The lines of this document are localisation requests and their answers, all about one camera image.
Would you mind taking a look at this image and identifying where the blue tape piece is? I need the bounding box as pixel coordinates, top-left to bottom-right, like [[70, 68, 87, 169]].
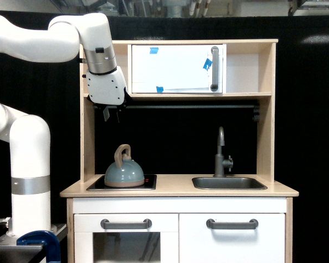
[[150, 47, 159, 54], [203, 58, 213, 71], [156, 86, 164, 93]]

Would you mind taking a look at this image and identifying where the blue tape top piece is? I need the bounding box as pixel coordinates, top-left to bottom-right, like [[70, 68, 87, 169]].
[[150, 47, 159, 54]]

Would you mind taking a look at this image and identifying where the blue-grey toy teapot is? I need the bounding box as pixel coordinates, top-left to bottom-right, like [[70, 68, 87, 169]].
[[104, 144, 145, 188]]

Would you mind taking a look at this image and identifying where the black toy stove top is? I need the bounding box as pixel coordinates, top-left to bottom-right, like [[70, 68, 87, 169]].
[[86, 174, 157, 191]]

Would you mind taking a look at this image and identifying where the grey toy sink basin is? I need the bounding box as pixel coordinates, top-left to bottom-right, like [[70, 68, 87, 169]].
[[192, 177, 267, 190]]

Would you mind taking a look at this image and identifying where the grey oven door handle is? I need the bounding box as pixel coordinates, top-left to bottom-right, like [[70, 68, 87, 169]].
[[100, 219, 152, 230]]

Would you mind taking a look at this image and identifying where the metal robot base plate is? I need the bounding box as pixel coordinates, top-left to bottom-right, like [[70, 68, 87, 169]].
[[0, 223, 67, 250]]

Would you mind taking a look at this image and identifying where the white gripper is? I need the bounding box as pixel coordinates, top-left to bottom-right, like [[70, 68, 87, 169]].
[[86, 66, 126, 123]]

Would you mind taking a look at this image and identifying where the white microwave door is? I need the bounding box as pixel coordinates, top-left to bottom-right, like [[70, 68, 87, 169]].
[[131, 44, 226, 94]]

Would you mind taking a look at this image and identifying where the wooden toy kitchen frame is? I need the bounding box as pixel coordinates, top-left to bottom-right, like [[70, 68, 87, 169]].
[[61, 39, 299, 262]]

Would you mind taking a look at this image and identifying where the blue tape right piece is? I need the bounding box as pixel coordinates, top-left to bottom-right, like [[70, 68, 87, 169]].
[[203, 58, 213, 71]]

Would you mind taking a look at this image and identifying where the blue tape bottom piece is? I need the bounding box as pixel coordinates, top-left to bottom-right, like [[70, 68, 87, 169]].
[[156, 86, 164, 93]]

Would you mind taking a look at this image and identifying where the blue C-clamp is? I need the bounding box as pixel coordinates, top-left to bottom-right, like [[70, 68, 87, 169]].
[[16, 230, 61, 263]]

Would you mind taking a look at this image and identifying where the grey microwave door handle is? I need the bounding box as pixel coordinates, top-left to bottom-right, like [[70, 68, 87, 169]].
[[211, 46, 219, 92]]

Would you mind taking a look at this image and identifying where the dark hanging rail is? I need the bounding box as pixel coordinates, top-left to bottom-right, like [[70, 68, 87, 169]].
[[93, 104, 260, 110]]

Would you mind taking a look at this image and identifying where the grey cabinet door handle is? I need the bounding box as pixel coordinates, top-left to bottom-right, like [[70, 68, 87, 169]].
[[206, 219, 259, 230]]

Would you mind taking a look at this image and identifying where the white oven door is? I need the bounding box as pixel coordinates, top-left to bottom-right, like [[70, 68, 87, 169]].
[[74, 214, 179, 262]]

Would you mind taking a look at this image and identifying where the white cabinet door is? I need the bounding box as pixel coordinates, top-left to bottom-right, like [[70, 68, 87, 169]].
[[179, 213, 285, 262]]

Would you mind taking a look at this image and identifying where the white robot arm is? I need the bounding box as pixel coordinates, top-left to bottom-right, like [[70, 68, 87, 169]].
[[0, 13, 126, 237]]

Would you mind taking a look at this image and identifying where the grey toy faucet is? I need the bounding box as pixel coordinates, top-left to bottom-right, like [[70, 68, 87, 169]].
[[213, 127, 233, 178]]

